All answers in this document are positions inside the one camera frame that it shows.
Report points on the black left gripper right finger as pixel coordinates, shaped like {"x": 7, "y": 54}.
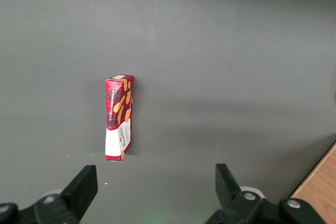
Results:
{"x": 228, "y": 190}

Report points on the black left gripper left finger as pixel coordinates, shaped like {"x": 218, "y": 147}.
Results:
{"x": 78, "y": 192}

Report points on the red tartan shortbread box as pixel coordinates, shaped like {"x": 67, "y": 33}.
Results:
{"x": 118, "y": 119}

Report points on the oak wooden drawer cabinet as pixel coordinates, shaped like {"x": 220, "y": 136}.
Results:
{"x": 320, "y": 190}

